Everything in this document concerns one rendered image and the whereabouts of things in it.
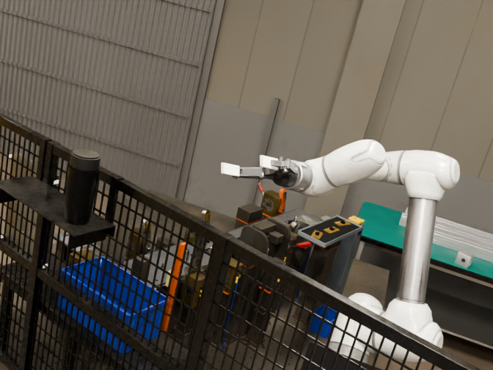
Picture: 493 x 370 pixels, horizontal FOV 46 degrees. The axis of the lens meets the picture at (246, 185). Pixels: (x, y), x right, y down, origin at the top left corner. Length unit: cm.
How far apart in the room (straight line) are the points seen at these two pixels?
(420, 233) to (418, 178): 19
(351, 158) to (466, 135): 314
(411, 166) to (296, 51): 275
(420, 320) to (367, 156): 73
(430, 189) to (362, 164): 55
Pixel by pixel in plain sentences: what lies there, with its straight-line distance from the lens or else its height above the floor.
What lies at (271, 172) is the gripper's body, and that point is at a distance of 162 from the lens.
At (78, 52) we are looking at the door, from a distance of 550.
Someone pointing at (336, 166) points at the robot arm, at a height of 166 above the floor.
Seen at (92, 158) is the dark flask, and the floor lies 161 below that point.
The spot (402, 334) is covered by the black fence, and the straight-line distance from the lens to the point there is 115.
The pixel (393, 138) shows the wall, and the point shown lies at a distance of 476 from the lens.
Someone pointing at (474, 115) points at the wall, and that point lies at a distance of 474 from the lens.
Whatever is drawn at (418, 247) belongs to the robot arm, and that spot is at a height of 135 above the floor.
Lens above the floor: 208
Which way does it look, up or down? 19 degrees down
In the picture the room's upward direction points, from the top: 14 degrees clockwise
